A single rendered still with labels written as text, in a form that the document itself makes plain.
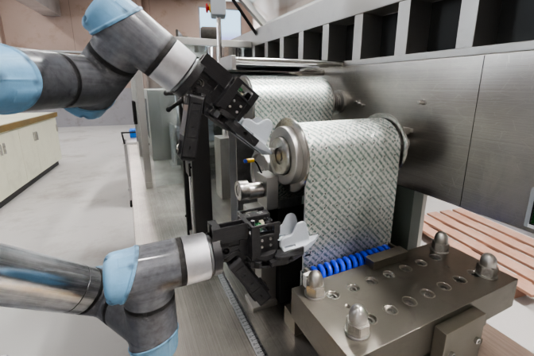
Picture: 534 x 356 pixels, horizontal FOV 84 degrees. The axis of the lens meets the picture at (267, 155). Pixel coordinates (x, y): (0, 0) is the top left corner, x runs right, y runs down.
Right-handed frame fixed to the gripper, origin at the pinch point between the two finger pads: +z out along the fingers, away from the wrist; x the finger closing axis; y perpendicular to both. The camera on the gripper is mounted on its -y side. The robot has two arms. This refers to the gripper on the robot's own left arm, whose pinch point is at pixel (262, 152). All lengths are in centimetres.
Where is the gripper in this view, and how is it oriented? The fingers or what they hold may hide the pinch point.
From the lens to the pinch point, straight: 58.2
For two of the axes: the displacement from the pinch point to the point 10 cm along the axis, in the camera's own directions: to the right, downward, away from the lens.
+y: 5.7, -8.1, 0.9
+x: -4.3, -2.1, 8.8
